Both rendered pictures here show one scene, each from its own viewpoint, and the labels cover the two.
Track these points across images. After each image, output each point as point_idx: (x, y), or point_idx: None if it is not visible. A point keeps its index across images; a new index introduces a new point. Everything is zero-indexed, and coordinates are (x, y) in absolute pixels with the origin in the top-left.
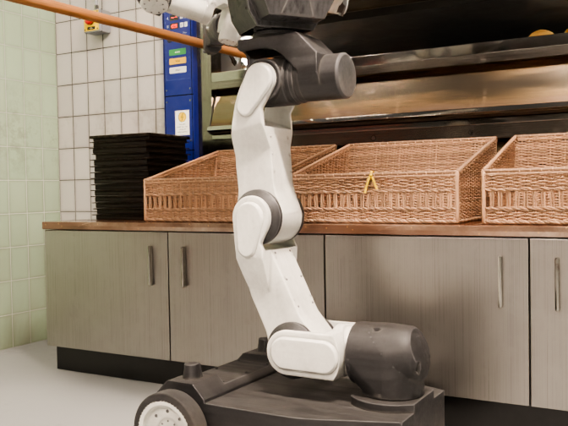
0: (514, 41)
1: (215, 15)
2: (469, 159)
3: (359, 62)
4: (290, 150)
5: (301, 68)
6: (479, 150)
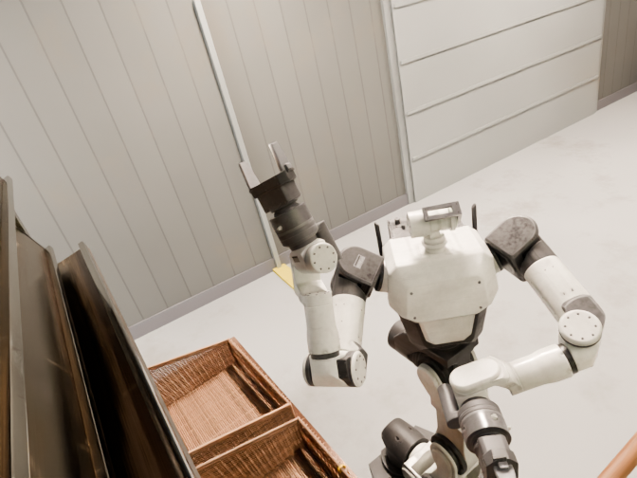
0: None
1: (495, 414)
2: (263, 433)
3: None
4: (436, 410)
5: None
6: (229, 450)
